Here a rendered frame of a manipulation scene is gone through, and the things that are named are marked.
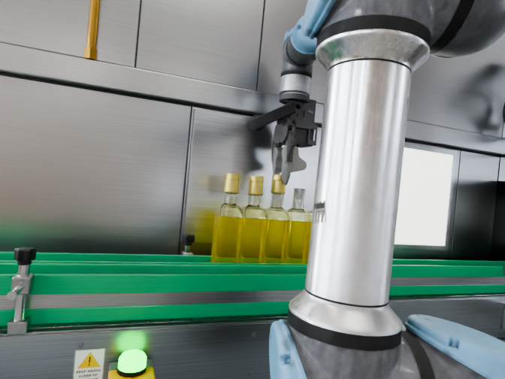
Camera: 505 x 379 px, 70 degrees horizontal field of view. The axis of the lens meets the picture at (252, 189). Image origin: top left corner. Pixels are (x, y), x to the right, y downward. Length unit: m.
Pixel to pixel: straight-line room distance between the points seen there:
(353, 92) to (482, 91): 1.22
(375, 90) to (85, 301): 0.55
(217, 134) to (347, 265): 0.65
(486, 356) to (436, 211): 0.96
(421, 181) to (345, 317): 0.97
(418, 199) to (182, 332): 0.88
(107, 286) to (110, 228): 0.29
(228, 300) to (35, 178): 0.52
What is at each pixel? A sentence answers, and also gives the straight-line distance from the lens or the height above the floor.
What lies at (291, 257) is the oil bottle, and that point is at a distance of 0.87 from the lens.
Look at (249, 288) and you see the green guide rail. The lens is 0.72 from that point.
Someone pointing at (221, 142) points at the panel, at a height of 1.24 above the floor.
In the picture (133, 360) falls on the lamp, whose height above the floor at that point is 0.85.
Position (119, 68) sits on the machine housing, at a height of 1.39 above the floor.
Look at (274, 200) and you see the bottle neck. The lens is 0.85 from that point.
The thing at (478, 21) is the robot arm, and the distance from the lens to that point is 0.45.
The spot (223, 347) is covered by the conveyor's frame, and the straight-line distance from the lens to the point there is 0.73.
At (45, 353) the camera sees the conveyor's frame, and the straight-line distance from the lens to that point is 0.70.
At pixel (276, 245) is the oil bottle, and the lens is 0.84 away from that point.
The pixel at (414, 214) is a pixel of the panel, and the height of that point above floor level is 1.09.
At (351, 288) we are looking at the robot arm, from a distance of 0.36.
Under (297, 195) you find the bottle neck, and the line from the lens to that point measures 0.88.
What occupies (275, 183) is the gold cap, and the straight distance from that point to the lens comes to 0.85.
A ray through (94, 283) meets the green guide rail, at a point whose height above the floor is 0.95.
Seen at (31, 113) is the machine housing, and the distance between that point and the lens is 0.96.
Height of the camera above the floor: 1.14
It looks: level
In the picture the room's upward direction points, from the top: 5 degrees clockwise
